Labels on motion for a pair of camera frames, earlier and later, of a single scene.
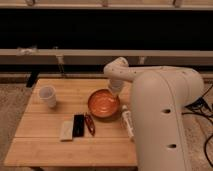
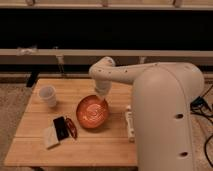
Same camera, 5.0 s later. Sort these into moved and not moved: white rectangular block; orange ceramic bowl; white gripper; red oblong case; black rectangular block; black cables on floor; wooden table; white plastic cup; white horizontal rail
Moved: white gripper; red oblong case; orange ceramic bowl; black rectangular block; white rectangular block
Not moved: white plastic cup; wooden table; white horizontal rail; black cables on floor
